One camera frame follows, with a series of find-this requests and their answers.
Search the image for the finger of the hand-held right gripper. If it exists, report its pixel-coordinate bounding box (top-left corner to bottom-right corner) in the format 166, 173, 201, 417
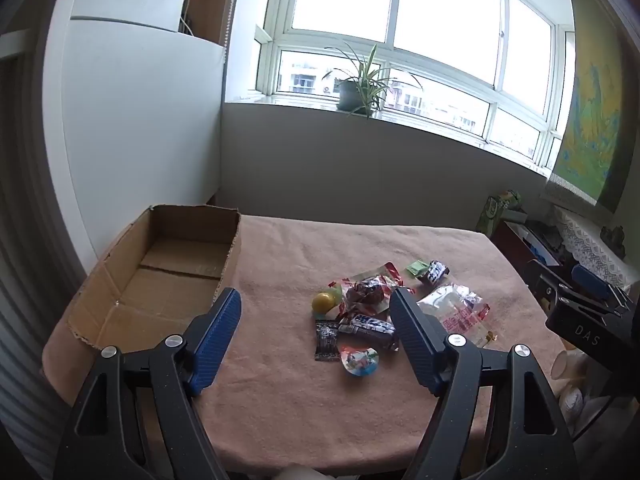
525, 259, 571, 311
570, 264, 633, 313

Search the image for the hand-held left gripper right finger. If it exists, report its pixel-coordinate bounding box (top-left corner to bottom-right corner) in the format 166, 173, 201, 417
389, 287, 581, 480

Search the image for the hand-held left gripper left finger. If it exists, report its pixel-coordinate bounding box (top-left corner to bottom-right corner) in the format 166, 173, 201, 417
54, 287, 243, 480

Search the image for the clear bread packet pink print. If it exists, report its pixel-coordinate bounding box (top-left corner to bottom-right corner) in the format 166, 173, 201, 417
416, 283, 483, 318

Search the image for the clear red-edged dried fruit packet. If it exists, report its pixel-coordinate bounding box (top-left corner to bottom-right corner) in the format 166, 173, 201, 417
342, 261, 416, 318

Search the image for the cardboard box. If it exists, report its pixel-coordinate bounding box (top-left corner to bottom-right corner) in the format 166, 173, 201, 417
67, 204, 243, 356

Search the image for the yellow egg snack packet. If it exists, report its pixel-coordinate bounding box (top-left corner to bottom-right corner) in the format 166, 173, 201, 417
311, 282, 346, 318

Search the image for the white lace cloth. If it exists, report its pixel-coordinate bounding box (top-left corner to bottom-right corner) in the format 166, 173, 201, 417
552, 205, 640, 291

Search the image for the white paper cup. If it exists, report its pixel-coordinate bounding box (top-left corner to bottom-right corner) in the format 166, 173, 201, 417
551, 349, 588, 383

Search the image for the small dark figurine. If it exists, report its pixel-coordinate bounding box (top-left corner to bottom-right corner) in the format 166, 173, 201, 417
600, 225, 628, 256

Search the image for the blue and white snack bar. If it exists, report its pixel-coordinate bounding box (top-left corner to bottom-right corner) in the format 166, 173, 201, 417
337, 312, 401, 351

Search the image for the dark wooden side cabinet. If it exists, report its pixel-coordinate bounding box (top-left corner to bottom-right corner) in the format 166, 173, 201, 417
492, 220, 566, 281

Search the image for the round jelly cup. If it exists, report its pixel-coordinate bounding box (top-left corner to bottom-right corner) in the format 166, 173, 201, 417
340, 344, 380, 377

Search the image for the small dark wrapped candy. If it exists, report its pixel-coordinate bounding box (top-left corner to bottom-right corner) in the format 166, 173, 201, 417
417, 259, 451, 286

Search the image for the small black snack packet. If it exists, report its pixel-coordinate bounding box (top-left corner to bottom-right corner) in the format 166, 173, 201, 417
314, 319, 343, 362

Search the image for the green printed carton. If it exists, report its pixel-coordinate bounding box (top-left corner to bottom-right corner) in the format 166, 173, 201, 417
475, 190, 526, 235

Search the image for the white ribbed radiator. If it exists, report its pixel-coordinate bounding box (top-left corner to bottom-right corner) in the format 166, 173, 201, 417
0, 240, 66, 466

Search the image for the white cabinet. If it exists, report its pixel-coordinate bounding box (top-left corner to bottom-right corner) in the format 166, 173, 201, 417
42, 0, 226, 281

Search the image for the potted spider plant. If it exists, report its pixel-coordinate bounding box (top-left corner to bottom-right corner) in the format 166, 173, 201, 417
322, 40, 426, 120

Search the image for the yellow green wall poster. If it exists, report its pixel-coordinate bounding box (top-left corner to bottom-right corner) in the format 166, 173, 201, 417
542, 0, 631, 211

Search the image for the white window frame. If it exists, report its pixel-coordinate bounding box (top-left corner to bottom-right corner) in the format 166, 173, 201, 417
255, 0, 576, 168

